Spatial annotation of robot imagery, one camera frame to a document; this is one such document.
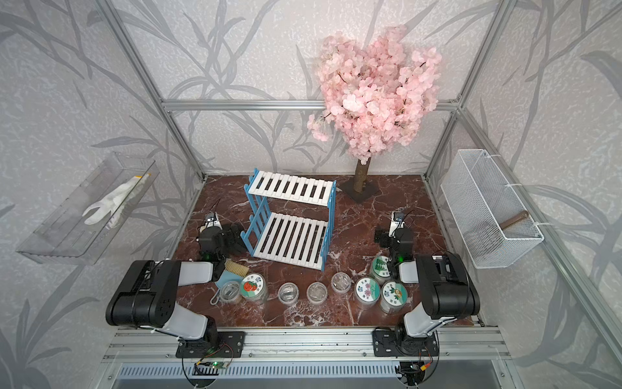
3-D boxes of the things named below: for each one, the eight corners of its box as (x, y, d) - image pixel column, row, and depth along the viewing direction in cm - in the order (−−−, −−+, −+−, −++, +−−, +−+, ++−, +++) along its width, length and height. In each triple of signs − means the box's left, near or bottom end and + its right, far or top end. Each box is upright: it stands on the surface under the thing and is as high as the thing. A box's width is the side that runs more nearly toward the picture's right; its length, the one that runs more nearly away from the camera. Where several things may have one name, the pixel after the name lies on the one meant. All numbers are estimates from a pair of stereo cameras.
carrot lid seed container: (379, 314, 81) (384, 306, 74) (376, 289, 86) (380, 280, 80) (403, 314, 81) (410, 306, 74) (399, 289, 86) (405, 280, 80)
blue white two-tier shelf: (250, 257, 95) (228, 217, 73) (268, 214, 108) (254, 170, 87) (323, 271, 91) (322, 233, 70) (333, 225, 104) (334, 181, 83)
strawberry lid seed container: (244, 305, 83) (237, 296, 76) (249, 282, 88) (242, 272, 81) (266, 305, 83) (260, 296, 76) (269, 282, 88) (265, 272, 81)
